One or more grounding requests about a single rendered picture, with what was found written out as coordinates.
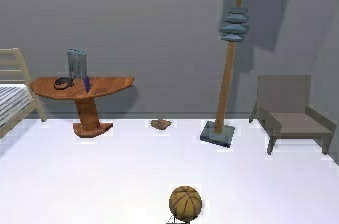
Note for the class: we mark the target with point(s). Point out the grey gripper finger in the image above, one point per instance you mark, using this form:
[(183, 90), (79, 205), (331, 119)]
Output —
[(172, 220)]

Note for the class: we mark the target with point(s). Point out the orange basketball black stripes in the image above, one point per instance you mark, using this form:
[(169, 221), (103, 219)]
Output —
[(185, 202)]

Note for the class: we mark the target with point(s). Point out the brown baseball glove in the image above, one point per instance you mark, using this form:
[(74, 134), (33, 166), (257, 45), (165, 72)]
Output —
[(160, 124)]

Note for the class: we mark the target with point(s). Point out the wooden floor lamp blue-grey discs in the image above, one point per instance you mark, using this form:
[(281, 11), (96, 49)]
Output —
[(225, 90)]

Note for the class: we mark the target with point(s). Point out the blue pen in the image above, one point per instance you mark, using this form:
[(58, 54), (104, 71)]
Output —
[(87, 84)]

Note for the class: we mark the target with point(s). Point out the grey-brown armchair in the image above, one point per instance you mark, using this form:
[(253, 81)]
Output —
[(290, 110)]

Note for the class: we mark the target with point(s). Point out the grey ribbed container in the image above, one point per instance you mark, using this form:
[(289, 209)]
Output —
[(76, 63)]

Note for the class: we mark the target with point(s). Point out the pale wooden bed striped mattress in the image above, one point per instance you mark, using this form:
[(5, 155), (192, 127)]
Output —
[(0, 100)]

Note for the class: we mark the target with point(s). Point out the orange wooden pedestal table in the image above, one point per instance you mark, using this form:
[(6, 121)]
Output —
[(87, 113)]

